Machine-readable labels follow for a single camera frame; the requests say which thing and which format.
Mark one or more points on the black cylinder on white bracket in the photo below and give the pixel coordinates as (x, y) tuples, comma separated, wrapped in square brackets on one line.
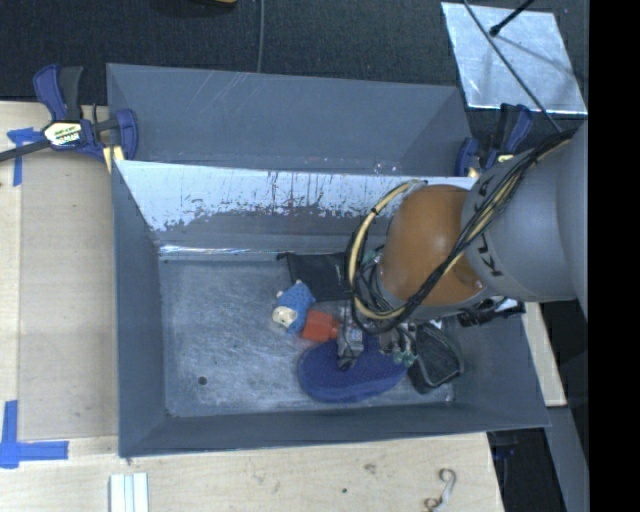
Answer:
[(492, 311)]

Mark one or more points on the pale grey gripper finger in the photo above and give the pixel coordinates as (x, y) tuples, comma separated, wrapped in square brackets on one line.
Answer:
[(346, 361)]

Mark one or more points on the red-orange block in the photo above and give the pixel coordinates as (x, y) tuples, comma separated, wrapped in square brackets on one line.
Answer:
[(319, 325)]

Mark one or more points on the blue knitted toy figure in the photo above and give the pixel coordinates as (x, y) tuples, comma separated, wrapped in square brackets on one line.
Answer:
[(296, 302)]

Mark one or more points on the grey metal bin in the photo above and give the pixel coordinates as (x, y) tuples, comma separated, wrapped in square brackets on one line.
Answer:
[(225, 350)]

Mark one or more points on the black mesh case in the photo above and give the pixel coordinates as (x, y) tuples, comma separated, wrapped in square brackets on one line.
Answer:
[(436, 360)]

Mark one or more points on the black cloth pouch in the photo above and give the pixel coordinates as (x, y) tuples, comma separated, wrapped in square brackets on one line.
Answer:
[(317, 277)]

